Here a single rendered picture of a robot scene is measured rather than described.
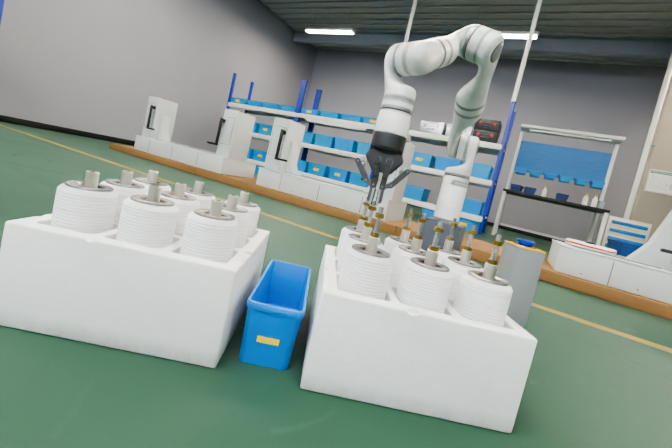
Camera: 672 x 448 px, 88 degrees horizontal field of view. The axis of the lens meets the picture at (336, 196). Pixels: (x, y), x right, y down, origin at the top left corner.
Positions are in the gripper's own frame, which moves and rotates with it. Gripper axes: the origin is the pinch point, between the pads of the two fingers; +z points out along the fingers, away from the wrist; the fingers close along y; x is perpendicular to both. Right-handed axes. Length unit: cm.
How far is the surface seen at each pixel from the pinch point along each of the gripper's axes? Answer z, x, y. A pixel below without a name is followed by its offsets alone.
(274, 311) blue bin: 24.0, -18.8, -11.8
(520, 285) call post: 13.1, 11.9, 38.6
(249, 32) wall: -281, 714, -427
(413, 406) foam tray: 33.8, -16.7, 16.3
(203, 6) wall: -271, 585, -468
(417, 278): 12.2, -13.6, 11.9
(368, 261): 10.9, -16.4, 2.6
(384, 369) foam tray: 28.3, -18.0, 9.8
